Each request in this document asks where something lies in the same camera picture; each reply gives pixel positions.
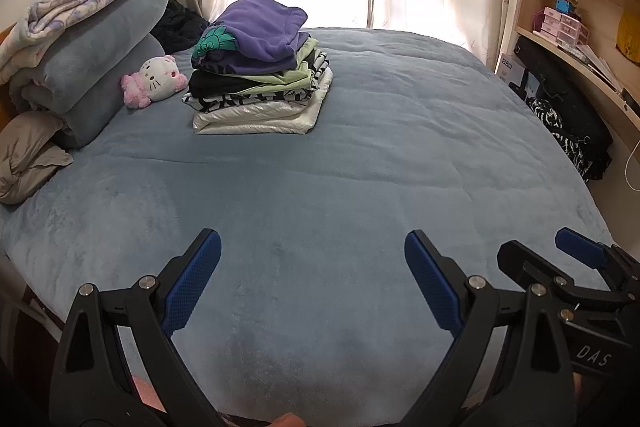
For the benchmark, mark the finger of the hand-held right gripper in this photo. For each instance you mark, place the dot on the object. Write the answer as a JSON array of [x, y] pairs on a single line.
[[525, 259], [580, 247]]

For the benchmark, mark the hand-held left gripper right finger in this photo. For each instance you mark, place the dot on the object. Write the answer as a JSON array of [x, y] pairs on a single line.
[[432, 287]]

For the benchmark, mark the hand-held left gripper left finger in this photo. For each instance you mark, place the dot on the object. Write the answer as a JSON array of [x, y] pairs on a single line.
[[192, 287]]

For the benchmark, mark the purple zip hoodie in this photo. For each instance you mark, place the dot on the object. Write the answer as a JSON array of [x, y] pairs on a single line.
[[260, 32]]

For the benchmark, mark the black clothes beside shelf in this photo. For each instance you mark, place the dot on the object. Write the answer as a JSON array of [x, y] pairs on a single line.
[[565, 94]]

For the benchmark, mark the black white patterned cloth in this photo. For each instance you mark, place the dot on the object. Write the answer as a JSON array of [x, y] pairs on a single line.
[[565, 142]]

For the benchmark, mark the blue-grey bed blanket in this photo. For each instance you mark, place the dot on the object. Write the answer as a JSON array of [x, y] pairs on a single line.
[[325, 182]]

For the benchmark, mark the folded shiny white garment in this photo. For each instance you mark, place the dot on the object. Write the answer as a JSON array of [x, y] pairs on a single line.
[[260, 121]]

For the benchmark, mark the pile of papers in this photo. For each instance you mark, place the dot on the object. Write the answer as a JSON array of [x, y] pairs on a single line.
[[600, 64]]

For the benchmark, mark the white cardboard box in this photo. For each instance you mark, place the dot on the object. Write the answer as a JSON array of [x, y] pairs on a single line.
[[512, 67]]

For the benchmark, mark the folded black white patterned garment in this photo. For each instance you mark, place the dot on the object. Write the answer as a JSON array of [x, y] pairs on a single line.
[[240, 100]]

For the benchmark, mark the beige pillow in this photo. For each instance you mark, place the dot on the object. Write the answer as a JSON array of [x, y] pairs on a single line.
[[25, 157]]

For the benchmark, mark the white pink cat plush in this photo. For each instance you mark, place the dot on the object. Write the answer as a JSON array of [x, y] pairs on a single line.
[[160, 77]]

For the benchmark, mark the yellow cloth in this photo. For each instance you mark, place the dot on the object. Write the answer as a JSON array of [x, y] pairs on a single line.
[[631, 37]]

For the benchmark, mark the pink mini drawer organizer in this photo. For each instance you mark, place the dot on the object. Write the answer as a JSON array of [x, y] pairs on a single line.
[[562, 27]]

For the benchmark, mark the folded light green garment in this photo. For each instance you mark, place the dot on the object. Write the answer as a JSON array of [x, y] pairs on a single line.
[[287, 81]]

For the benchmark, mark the small blue toy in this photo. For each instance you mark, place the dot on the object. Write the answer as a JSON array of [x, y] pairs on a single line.
[[565, 5]]

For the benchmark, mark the black crumpled garment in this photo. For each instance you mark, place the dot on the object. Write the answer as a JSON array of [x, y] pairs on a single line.
[[180, 27]]

